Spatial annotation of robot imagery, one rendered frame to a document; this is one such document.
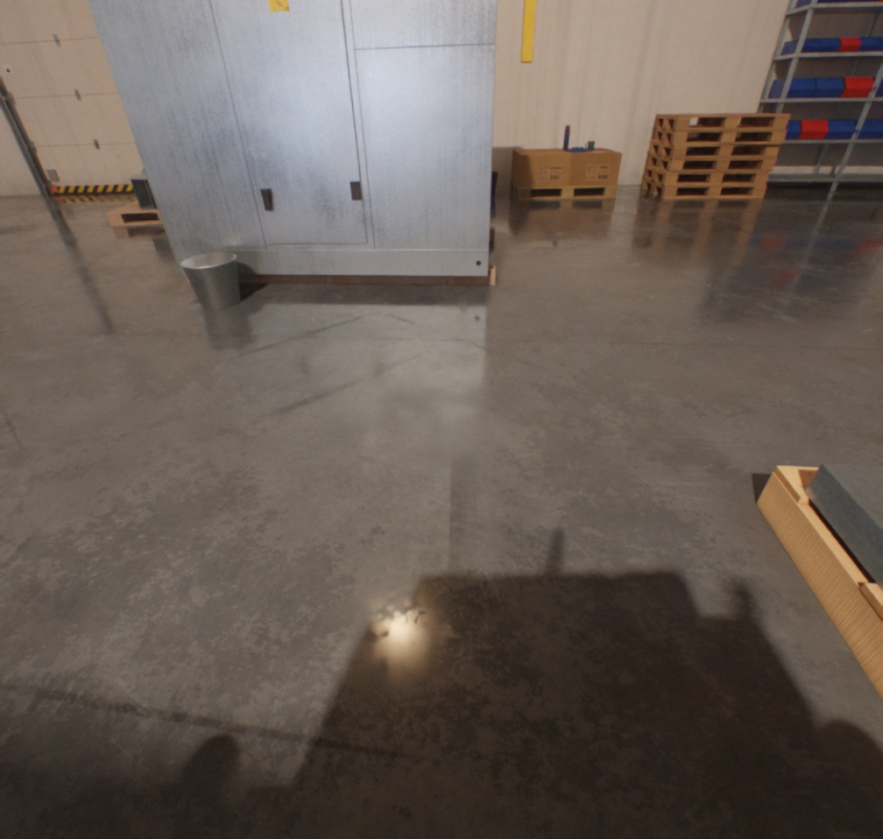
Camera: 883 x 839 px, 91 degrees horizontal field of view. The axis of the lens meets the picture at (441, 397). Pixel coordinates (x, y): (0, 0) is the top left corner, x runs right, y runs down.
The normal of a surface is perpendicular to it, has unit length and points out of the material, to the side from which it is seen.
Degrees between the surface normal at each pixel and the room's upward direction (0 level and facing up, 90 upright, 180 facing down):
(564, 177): 90
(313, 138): 90
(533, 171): 90
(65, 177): 90
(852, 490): 0
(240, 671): 0
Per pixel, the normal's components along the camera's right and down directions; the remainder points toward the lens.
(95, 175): -0.09, 0.55
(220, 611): -0.03, -0.83
